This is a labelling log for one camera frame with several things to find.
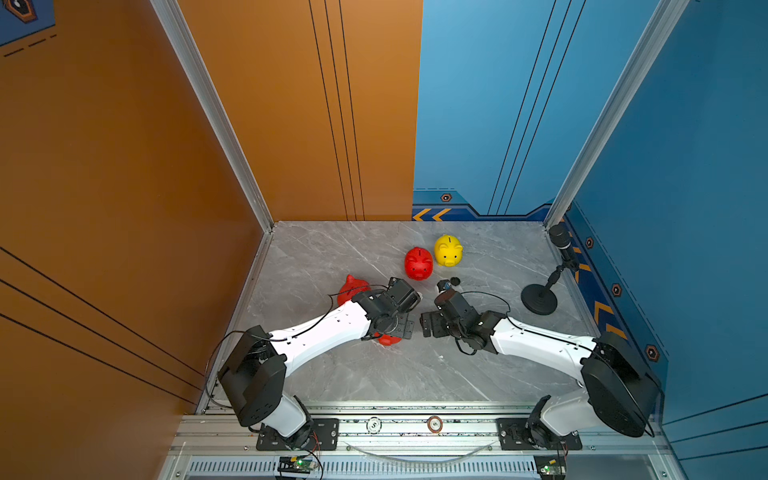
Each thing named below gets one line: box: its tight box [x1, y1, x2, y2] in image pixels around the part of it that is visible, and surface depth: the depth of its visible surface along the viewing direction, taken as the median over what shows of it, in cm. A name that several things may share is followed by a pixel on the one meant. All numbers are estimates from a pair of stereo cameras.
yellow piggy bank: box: [434, 234, 464, 267], surface depth 104 cm
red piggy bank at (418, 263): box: [405, 246, 433, 281], surface depth 101 cm
